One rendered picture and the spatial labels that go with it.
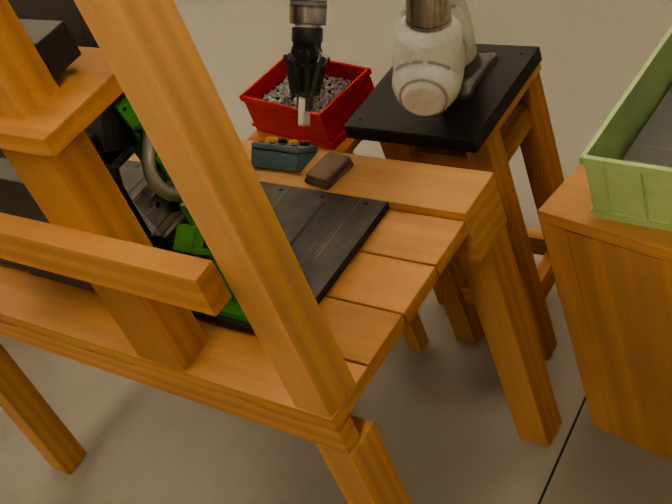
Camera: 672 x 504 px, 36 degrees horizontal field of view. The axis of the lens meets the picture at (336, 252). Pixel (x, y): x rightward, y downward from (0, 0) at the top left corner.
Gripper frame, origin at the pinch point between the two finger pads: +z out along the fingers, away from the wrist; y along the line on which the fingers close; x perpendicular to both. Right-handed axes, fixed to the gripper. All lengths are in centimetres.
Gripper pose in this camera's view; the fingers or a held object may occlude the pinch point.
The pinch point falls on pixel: (304, 111)
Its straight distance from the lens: 252.9
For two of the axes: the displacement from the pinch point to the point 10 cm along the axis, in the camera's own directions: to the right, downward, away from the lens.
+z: -0.4, 9.8, 2.1
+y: -8.0, -1.6, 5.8
